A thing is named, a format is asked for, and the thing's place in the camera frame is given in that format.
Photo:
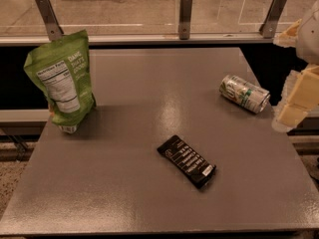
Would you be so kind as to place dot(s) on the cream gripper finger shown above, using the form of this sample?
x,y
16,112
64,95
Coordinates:
x,y
299,96
287,39

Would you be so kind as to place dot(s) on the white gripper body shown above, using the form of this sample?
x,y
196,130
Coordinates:
x,y
309,39

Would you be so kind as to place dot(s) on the silver green 7up can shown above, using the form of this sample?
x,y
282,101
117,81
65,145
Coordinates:
x,y
244,94

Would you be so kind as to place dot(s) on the black snack bar wrapper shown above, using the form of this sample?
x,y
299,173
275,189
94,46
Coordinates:
x,y
193,165

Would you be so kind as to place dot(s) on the clear glass barrier panel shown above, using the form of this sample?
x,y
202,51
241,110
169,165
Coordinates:
x,y
117,17

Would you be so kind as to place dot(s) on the green snack bag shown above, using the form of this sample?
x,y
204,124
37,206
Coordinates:
x,y
61,70

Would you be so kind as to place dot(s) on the right metal bracket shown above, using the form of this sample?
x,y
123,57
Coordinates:
x,y
269,26

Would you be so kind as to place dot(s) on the metal bracket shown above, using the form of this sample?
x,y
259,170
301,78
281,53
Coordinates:
x,y
269,26
52,26
185,9

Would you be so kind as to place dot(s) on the middle metal bracket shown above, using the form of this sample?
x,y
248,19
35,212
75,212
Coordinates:
x,y
185,9

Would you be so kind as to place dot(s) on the left metal bracket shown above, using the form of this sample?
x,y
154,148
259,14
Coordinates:
x,y
52,26

